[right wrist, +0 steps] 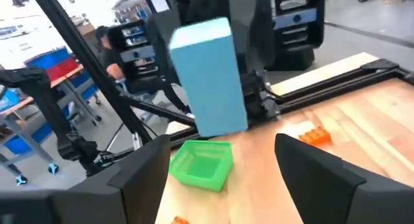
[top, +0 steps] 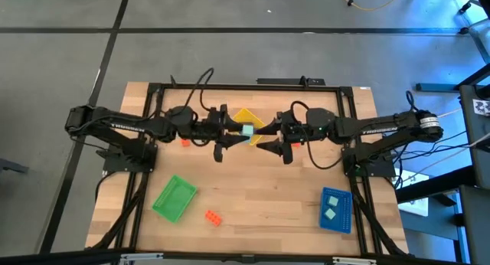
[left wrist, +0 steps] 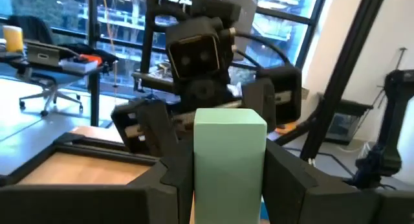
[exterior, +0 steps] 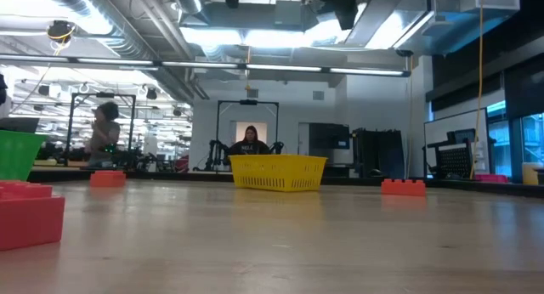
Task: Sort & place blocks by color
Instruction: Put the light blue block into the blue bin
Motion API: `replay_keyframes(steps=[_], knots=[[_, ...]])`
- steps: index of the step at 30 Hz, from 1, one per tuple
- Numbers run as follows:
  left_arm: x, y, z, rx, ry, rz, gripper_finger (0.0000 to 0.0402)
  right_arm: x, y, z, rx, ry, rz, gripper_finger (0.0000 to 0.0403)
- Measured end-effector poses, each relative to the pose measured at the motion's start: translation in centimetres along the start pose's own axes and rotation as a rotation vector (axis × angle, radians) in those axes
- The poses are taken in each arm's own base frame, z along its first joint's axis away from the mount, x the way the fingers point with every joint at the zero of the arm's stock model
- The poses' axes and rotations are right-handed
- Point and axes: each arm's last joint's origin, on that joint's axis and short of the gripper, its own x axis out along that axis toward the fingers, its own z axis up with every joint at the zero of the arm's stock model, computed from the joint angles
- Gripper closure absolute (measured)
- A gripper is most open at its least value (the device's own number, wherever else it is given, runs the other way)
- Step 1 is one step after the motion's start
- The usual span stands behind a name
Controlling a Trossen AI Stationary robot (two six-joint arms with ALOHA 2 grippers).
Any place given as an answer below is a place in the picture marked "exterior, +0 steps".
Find orange studded toy brick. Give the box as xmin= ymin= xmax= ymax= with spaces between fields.
xmin=381 ymin=178 xmax=427 ymax=197
xmin=89 ymin=170 xmax=128 ymax=189
xmin=0 ymin=180 xmax=66 ymax=252

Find seated person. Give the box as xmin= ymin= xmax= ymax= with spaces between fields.
xmin=229 ymin=125 xmax=271 ymax=155

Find yellow plastic basket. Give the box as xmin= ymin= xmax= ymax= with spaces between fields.
xmin=228 ymin=154 xmax=328 ymax=193

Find long strip light bar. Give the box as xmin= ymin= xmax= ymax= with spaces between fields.
xmin=0 ymin=54 xmax=411 ymax=77

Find black cabinet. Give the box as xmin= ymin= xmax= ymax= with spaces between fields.
xmin=352 ymin=127 xmax=405 ymax=179

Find standing person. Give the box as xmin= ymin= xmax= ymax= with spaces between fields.
xmin=87 ymin=101 xmax=122 ymax=167

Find framed whiteboard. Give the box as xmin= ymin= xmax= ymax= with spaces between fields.
xmin=423 ymin=108 xmax=489 ymax=178

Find black pegboard stand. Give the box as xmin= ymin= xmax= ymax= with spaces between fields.
xmin=424 ymin=129 xmax=477 ymax=179

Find red plastic bin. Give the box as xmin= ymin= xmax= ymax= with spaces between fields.
xmin=474 ymin=173 xmax=510 ymax=184

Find dark flat screen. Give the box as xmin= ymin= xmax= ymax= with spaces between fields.
xmin=0 ymin=116 xmax=40 ymax=134

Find green plastic basket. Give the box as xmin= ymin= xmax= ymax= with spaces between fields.
xmin=0 ymin=129 xmax=48 ymax=183

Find yellow cylindrical container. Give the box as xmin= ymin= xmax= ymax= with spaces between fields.
xmin=521 ymin=161 xmax=541 ymax=186

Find black distant station frame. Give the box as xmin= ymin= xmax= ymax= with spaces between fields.
xmin=67 ymin=93 xmax=137 ymax=166
xmin=216 ymin=99 xmax=281 ymax=172

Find black wall screen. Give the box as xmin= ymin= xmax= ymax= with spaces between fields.
xmin=309 ymin=122 xmax=351 ymax=150

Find black aluminium table frame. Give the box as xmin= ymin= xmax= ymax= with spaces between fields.
xmin=27 ymin=166 xmax=544 ymax=198

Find yellow power cable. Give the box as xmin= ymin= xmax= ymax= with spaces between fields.
xmin=469 ymin=0 xmax=485 ymax=179

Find ceiling cable reel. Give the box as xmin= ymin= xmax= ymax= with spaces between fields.
xmin=46 ymin=20 xmax=77 ymax=44

